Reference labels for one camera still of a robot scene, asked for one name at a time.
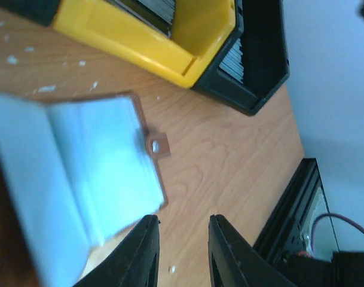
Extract dark grey card stack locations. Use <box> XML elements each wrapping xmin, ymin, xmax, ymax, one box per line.
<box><xmin>109</xmin><ymin>0</ymin><xmax>176</xmax><ymax>38</ymax></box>

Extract black bin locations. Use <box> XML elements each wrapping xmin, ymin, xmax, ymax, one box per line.
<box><xmin>0</xmin><ymin>0</ymin><xmax>60</xmax><ymax>27</ymax></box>
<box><xmin>193</xmin><ymin>0</ymin><xmax>289</xmax><ymax>116</ymax></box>

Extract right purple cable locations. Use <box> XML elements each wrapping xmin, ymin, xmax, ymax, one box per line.
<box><xmin>310</xmin><ymin>213</ymin><xmax>364</xmax><ymax>258</ymax></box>

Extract black bin right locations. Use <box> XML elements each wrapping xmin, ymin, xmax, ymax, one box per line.
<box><xmin>193</xmin><ymin>0</ymin><xmax>289</xmax><ymax>116</ymax></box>

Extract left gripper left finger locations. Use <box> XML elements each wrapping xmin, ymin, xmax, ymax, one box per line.
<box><xmin>75</xmin><ymin>215</ymin><xmax>160</xmax><ymax>286</ymax></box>

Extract blue card stack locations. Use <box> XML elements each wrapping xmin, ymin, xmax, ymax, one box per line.
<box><xmin>219</xmin><ymin>38</ymin><xmax>244</xmax><ymax>84</ymax></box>

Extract yellow bin middle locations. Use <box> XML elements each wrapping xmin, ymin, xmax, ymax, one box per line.
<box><xmin>52</xmin><ymin>1</ymin><xmax>236</xmax><ymax>88</ymax></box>

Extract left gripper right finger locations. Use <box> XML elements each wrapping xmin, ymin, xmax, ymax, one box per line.
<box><xmin>208</xmin><ymin>215</ymin><xmax>294</xmax><ymax>286</ymax></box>

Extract brown leather card holder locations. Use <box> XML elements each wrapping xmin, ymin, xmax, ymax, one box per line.
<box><xmin>0</xmin><ymin>92</ymin><xmax>170</xmax><ymax>286</ymax></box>

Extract black aluminium frame rail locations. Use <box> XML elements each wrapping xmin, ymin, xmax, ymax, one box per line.
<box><xmin>253</xmin><ymin>158</ymin><xmax>339</xmax><ymax>271</ymax></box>

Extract black bin left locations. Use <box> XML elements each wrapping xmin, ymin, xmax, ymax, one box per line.
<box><xmin>0</xmin><ymin>0</ymin><xmax>60</xmax><ymax>27</ymax></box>

